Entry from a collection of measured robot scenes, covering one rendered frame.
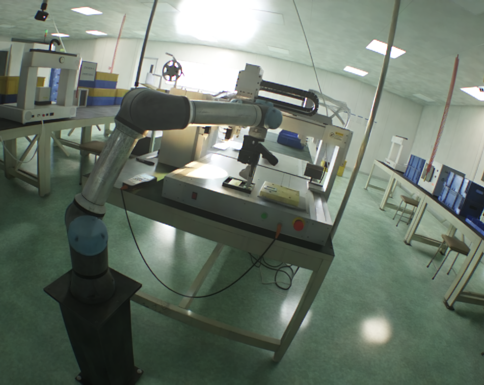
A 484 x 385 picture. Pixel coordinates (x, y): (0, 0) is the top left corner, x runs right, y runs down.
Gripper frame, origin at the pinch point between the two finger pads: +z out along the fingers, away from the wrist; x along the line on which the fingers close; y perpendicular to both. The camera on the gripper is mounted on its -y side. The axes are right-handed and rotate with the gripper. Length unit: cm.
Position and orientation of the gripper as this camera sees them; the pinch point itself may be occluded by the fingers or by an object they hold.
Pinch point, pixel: (248, 184)
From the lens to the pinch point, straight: 115.0
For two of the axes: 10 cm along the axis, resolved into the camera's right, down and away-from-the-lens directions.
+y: -9.5, -2.8, 1.3
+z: -2.2, 9.2, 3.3
